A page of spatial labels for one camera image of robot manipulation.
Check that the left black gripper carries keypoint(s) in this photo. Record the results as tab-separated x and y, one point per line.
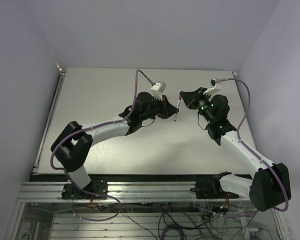
167	109

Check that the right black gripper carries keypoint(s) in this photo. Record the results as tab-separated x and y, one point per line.
190	99

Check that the purple end white pen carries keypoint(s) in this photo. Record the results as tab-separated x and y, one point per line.
178	108

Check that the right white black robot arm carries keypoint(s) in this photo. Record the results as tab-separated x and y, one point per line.
269	185

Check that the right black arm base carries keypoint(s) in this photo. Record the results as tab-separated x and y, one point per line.
210	188

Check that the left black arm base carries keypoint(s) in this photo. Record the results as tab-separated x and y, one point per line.
96	190

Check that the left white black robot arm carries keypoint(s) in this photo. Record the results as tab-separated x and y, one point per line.
72	146

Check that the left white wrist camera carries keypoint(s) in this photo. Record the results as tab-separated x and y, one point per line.
157	90

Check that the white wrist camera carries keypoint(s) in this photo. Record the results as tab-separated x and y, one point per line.
215	86
157	90

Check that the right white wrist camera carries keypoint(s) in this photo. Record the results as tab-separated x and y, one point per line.
215	86

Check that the aluminium rail frame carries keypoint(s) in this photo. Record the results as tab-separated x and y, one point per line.
125	192

